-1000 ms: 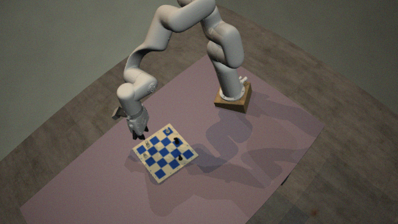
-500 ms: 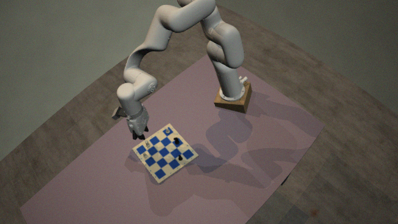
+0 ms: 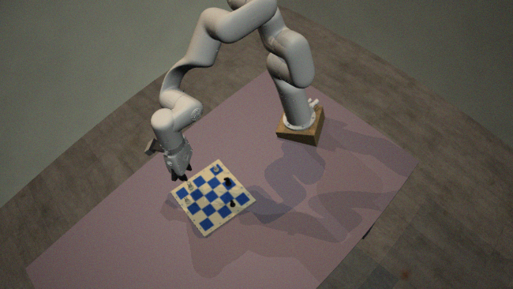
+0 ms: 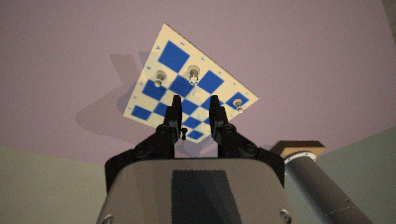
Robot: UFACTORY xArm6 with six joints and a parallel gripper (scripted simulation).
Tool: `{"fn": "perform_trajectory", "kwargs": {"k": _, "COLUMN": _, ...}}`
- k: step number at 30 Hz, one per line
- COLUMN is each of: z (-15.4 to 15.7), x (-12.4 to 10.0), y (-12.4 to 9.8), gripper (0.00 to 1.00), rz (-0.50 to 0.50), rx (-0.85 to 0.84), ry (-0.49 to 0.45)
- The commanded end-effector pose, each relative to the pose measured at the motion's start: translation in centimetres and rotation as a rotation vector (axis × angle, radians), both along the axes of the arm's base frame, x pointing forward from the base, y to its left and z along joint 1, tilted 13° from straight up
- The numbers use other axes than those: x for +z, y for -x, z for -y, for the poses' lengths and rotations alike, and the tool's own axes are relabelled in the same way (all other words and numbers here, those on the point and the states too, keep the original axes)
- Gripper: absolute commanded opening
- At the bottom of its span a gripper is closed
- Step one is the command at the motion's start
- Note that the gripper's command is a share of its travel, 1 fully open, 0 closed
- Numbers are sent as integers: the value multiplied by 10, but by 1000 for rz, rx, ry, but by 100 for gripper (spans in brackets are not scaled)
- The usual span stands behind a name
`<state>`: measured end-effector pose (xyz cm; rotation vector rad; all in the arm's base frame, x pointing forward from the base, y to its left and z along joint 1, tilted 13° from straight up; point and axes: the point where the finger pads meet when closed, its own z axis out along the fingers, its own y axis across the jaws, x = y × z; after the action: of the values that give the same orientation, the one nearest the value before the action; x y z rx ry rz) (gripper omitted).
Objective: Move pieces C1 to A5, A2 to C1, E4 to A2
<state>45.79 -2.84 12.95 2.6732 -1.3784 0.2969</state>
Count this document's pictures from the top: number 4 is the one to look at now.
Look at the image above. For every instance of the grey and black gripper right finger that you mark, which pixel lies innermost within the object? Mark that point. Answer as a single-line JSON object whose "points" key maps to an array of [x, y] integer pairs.
{"points": [[230, 141]]}

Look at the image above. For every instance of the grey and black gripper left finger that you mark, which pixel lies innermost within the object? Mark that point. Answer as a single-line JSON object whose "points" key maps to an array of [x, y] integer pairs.
{"points": [[161, 142]]}

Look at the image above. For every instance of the white pawn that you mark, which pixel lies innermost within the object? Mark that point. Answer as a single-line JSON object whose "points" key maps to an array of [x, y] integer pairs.
{"points": [[237, 103], [161, 76]]}

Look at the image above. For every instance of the white rook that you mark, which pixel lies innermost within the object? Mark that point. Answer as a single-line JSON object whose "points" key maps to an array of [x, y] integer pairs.
{"points": [[193, 72]]}

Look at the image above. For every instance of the black pawn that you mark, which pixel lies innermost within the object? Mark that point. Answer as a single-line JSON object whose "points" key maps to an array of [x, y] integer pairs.
{"points": [[184, 130]]}

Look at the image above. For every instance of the blue and cream chessboard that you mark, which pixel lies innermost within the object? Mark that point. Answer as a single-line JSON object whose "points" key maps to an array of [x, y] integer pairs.
{"points": [[174, 54]]}

